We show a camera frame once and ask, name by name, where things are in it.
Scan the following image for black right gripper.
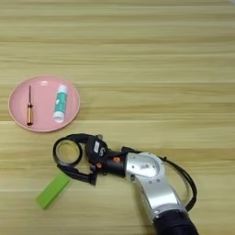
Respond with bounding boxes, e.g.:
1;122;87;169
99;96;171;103
56;132;136;186

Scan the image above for green rectangular block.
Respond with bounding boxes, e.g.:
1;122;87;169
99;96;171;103
35;172;72;211

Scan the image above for white and teal glue stick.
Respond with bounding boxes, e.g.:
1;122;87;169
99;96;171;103
52;84;69;124

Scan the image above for pink round plate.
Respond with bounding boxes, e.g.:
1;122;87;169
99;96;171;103
7;75;82;133

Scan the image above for small orange-handled screwdriver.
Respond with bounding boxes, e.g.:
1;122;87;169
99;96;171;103
26;84;34;127

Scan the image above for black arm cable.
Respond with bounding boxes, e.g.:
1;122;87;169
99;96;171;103
159;155;198;213

